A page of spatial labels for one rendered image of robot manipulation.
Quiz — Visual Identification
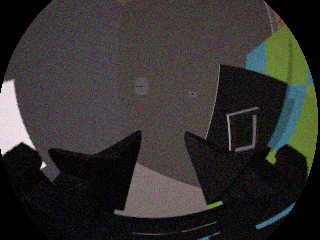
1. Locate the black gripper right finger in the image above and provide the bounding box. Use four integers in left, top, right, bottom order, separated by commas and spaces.
184, 131, 271, 205

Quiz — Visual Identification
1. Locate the grey flat board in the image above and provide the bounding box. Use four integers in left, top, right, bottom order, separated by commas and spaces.
205, 64, 288, 151

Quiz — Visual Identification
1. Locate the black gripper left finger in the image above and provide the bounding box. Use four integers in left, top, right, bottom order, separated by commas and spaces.
48, 131, 141, 211

